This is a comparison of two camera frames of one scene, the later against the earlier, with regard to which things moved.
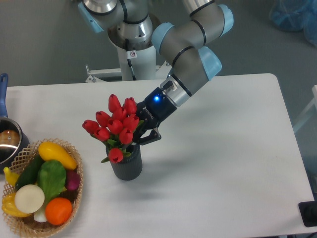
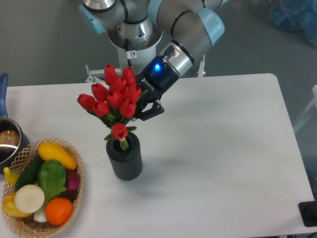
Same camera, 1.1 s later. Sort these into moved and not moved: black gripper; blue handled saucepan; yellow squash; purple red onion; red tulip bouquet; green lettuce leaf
Moved: red tulip bouquet; black gripper
Not moved: blue handled saucepan; purple red onion; green lettuce leaf; yellow squash
